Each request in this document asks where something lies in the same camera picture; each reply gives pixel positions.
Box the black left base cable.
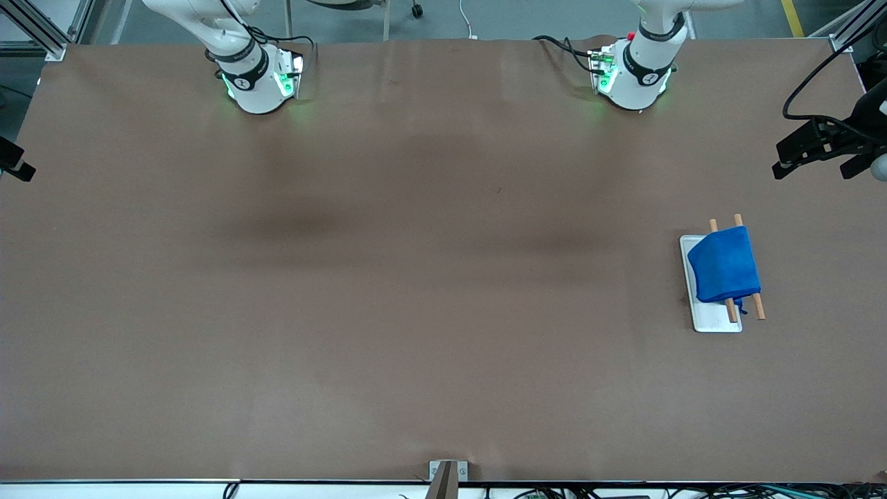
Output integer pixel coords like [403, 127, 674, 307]
[532, 35, 604, 73]

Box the blue microfibre towel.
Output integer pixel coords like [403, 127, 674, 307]
[687, 226, 762, 315]

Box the metal table edge bracket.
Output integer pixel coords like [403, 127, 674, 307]
[428, 459, 469, 499]

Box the black base cable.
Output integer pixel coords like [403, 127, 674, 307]
[532, 35, 604, 73]
[249, 24, 319, 51]

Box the white towel rack base tray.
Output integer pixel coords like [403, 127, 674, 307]
[679, 234, 743, 333]

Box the metal chair base with caster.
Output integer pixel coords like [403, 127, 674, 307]
[284, 0, 425, 42]

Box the black right base cable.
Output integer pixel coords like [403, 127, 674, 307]
[249, 24, 319, 51]

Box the aluminium frame extrusion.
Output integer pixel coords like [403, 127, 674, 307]
[0, 0, 94, 62]
[807, 0, 887, 53]

